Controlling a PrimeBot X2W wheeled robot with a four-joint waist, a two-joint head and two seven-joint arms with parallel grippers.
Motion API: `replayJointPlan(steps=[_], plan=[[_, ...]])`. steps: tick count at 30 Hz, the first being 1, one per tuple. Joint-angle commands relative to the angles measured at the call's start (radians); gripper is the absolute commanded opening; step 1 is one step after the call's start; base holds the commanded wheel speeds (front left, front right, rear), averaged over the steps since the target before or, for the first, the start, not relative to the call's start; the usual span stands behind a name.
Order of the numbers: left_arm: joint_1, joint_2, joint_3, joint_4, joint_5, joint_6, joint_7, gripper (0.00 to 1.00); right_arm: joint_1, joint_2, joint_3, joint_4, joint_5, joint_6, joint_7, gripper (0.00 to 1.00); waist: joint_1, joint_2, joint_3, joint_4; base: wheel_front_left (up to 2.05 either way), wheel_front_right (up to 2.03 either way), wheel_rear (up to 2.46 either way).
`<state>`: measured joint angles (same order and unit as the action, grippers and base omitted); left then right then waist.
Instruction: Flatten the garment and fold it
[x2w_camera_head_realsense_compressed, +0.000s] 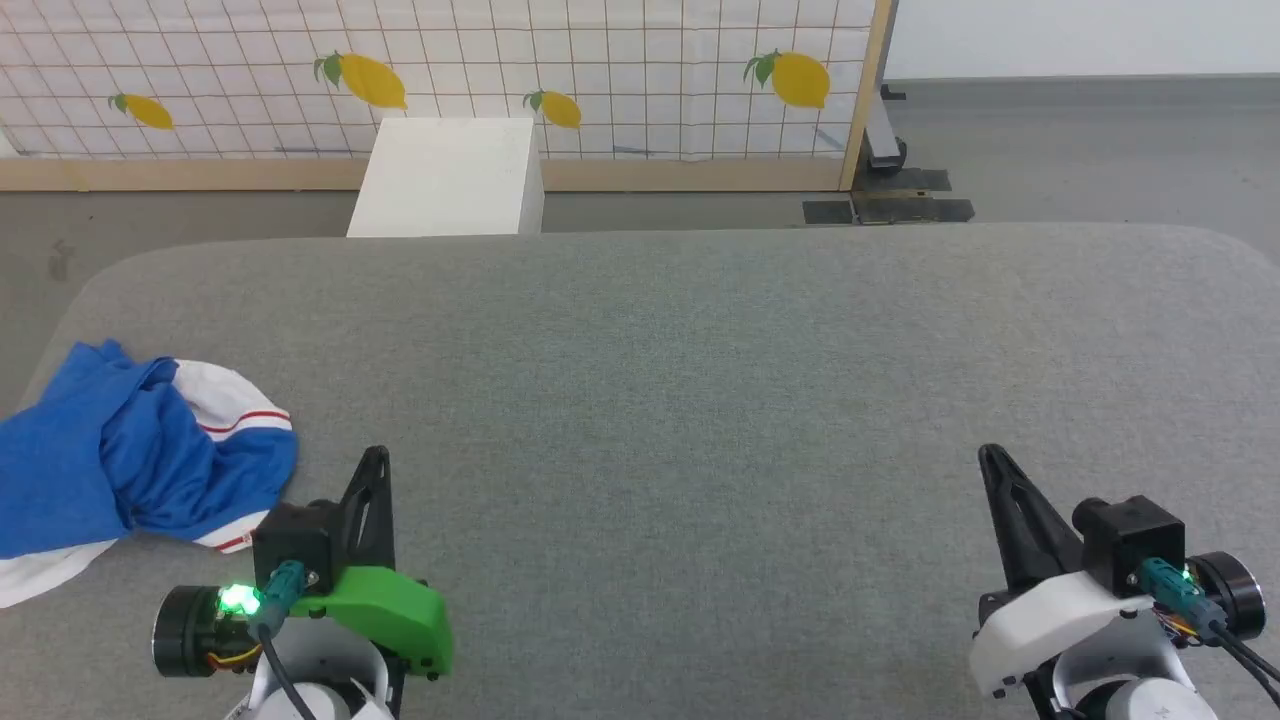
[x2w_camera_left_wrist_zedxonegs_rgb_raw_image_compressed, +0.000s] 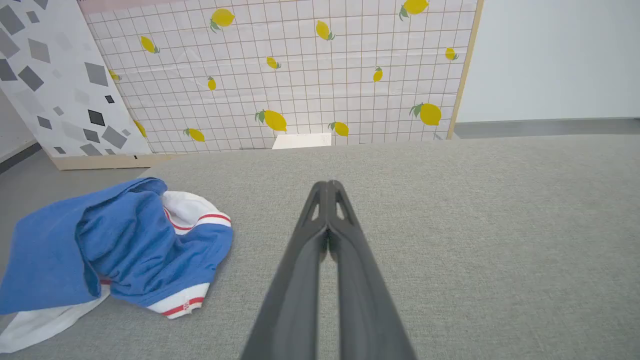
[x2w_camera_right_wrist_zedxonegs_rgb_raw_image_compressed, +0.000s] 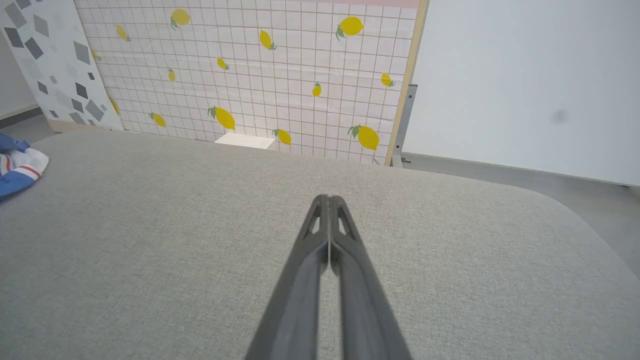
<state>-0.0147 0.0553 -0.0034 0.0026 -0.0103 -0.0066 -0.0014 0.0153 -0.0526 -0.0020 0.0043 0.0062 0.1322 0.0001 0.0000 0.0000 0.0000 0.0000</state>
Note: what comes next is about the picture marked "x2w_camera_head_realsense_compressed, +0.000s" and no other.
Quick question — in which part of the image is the lemon print partition screen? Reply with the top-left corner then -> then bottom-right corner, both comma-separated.
0,0 -> 896,193

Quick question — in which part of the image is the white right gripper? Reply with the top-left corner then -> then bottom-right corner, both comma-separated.
967,445 -> 1154,699

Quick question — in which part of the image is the left arm teal-plug black cable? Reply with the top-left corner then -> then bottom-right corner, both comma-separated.
248,559 -> 321,720

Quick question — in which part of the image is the white rectangular box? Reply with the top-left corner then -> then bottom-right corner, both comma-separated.
346,117 -> 546,238

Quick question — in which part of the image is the grey fabric table cover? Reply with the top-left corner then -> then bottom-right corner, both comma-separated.
0,222 -> 1280,720

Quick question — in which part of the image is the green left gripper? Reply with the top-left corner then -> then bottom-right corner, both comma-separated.
290,446 -> 457,682

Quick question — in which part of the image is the grey partition foot with caster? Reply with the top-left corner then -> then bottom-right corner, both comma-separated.
866,85 -> 910,179

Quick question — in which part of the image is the long black floor tape strip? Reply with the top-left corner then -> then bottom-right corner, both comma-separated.
853,195 -> 977,226

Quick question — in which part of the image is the blue shirt with white sleeves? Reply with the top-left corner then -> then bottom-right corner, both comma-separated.
0,339 -> 300,609

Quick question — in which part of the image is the arm teal-plug black cable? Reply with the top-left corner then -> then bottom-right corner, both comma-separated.
248,559 -> 321,720
1139,557 -> 1280,706

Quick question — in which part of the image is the right arm teal-plug black cable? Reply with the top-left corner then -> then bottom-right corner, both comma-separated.
1139,557 -> 1280,706

